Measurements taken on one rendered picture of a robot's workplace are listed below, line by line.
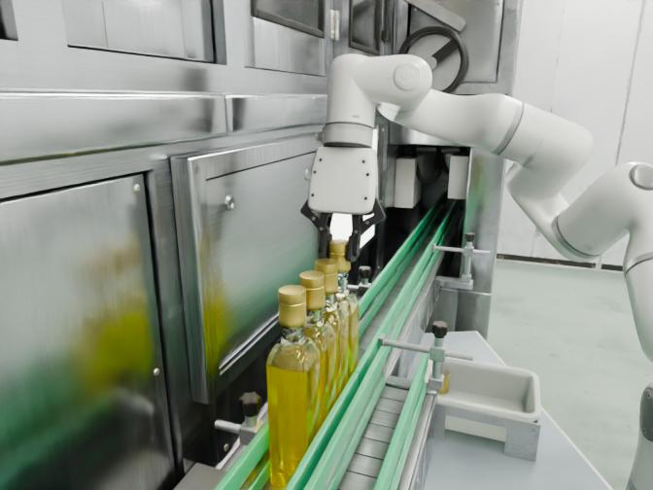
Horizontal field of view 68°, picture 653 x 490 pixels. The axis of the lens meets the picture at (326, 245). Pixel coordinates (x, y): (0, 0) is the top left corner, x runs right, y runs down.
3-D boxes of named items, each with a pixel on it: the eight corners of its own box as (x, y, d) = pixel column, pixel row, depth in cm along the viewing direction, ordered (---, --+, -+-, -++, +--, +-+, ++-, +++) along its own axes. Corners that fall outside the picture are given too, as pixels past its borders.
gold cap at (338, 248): (331, 263, 78) (331, 237, 77) (353, 265, 77) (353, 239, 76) (325, 270, 75) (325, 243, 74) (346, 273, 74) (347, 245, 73)
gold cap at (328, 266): (319, 284, 74) (319, 256, 72) (341, 287, 73) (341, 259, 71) (310, 292, 70) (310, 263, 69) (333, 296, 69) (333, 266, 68)
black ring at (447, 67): (396, 99, 159) (399, 28, 153) (464, 99, 152) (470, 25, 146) (394, 99, 155) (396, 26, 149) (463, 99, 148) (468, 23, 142)
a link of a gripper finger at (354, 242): (349, 217, 73) (346, 262, 73) (370, 219, 72) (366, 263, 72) (355, 218, 76) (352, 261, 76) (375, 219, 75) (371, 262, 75)
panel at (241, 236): (366, 237, 149) (369, 122, 139) (376, 238, 148) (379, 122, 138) (190, 402, 68) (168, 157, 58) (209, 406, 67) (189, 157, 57)
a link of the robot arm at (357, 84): (425, 71, 78) (437, 50, 68) (419, 138, 78) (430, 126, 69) (330, 63, 78) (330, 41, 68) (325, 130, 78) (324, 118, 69)
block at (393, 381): (388, 403, 95) (389, 372, 93) (436, 414, 92) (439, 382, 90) (383, 414, 92) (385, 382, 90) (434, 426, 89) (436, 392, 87)
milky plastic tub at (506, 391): (428, 386, 112) (430, 352, 110) (533, 406, 104) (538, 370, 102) (414, 432, 96) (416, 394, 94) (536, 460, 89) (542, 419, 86)
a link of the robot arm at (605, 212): (651, 304, 71) (632, 227, 79) (737, 256, 60) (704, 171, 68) (565, 280, 69) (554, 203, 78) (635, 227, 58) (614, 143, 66)
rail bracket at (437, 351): (380, 370, 94) (382, 311, 90) (470, 388, 88) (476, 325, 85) (375, 378, 91) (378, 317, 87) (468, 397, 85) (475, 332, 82)
